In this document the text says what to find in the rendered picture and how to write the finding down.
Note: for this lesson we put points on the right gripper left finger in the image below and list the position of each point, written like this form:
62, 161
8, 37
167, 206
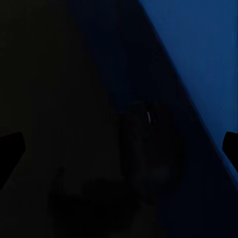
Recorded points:
12, 148

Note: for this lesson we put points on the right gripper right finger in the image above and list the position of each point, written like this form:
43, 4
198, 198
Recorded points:
230, 148

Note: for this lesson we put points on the room divider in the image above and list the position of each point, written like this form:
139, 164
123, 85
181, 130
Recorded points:
200, 40

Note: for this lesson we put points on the desk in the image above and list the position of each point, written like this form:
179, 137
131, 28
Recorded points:
67, 69

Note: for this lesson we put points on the mouse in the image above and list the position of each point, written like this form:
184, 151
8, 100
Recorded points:
153, 151

